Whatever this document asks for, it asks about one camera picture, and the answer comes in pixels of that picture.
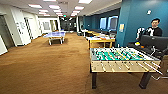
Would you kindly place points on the yellow air hockey table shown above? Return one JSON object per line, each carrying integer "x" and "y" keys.
{"x": 100, "y": 40}

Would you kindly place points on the interior glass window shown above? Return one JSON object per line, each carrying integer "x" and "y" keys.
{"x": 102, "y": 22}
{"x": 112, "y": 22}

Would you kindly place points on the blue ping pong table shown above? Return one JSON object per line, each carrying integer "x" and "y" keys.
{"x": 55, "y": 34}

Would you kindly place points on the rectangular ceiling light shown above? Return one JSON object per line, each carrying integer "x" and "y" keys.
{"x": 85, "y": 1}
{"x": 35, "y": 5}
{"x": 79, "y": 7}
{"x": 54, "y": 6}

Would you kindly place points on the green foosball table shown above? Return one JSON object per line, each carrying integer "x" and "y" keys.
{"x": 123, "y": 58}

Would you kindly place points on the yellow round object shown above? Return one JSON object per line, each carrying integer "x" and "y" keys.
{"x": 137, "y": 43}

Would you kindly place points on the black computer monitor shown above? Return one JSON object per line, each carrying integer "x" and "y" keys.
{"x": 155, "y": 42}

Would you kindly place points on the man in black shirt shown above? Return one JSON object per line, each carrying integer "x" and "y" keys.
{"x": 154, "y": 29}

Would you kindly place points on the dark grey door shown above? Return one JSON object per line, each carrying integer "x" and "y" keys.
{"x": 6, "y": 31}

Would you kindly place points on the yellow wall poster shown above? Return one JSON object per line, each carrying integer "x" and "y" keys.
{"x": 121, "y": 27}

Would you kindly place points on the small white wall device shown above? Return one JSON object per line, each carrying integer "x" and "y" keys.
{"x": 149, "y": 12}

